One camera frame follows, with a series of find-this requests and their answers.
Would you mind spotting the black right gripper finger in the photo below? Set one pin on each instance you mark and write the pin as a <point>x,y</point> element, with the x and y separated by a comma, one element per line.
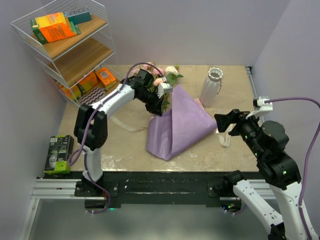
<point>233,117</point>
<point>235,131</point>

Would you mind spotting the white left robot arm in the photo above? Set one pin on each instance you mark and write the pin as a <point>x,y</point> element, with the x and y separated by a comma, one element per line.
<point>91,126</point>

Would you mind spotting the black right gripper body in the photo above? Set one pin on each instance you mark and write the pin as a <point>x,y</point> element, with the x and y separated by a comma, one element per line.
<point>248,127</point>

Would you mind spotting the peach two-bloom flower stem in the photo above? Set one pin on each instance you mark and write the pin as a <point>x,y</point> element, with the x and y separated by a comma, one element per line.
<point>165,101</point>

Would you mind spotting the pink two-bloom flower stem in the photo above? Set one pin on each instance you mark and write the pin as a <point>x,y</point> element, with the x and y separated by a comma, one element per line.
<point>150,87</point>

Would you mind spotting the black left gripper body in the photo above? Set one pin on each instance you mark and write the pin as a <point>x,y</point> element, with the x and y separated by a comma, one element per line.
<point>151,99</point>

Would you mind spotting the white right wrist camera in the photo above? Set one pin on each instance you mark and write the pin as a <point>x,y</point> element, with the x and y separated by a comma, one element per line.
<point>261,106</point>

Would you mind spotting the zigzag patterned purple mat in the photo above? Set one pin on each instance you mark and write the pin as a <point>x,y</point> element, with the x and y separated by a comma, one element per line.
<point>93,96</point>

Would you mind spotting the small orange box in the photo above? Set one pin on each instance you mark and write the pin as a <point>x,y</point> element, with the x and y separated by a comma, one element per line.
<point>105,77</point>

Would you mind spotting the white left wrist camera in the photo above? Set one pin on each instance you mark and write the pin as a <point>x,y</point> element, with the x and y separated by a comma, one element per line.
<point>164,87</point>

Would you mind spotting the purple pink wrapping paper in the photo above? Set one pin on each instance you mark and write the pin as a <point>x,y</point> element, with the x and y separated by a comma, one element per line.
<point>179,128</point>

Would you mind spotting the black mounting base rail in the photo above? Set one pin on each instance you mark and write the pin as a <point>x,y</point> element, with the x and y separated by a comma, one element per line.
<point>117,188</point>

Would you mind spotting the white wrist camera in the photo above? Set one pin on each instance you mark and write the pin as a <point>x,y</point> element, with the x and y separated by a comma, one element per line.
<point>164,87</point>
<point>261,106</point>

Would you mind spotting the beige ribbon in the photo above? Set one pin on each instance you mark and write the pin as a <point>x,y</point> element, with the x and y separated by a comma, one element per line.
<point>224,140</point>

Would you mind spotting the teal box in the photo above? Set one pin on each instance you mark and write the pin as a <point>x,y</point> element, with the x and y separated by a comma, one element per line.
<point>79,15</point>

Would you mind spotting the white flower stem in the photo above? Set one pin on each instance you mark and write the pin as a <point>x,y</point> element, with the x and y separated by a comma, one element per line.
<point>172,74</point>

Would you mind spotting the orange yellow carton box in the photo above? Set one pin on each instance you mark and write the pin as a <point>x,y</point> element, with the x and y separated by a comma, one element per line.
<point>53,27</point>

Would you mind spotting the white wire wooden shelf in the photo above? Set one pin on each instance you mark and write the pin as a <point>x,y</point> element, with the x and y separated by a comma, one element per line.
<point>69,61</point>

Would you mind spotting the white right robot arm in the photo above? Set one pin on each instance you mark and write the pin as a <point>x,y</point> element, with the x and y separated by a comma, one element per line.
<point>267,142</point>

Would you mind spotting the white ribbed ceramic vase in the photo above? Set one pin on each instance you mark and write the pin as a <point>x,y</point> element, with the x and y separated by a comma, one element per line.
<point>211,86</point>

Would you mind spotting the green black product box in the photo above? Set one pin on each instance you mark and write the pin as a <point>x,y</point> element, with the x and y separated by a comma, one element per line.
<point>60,148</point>

